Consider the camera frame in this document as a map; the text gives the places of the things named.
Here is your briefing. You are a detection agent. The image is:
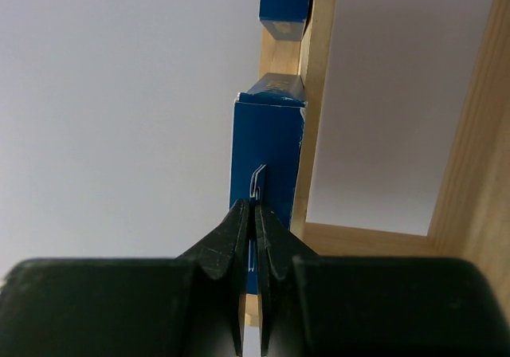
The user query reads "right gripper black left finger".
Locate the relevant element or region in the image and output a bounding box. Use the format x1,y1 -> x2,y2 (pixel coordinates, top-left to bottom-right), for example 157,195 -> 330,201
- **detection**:
1,199 -> 249,356

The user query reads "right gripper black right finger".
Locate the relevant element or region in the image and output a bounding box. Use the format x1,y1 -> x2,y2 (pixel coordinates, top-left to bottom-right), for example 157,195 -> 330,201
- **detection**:
254,204 -> 509,356

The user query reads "wooden three-tier shelf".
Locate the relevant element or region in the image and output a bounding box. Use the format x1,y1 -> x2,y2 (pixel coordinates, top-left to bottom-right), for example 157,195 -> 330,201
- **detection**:
259,0 -> 509,308

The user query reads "blue Harry's razor box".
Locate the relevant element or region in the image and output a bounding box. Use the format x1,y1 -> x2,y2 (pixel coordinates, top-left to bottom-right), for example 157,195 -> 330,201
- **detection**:
228,73 -> 310,295
258,0 -> 312,42

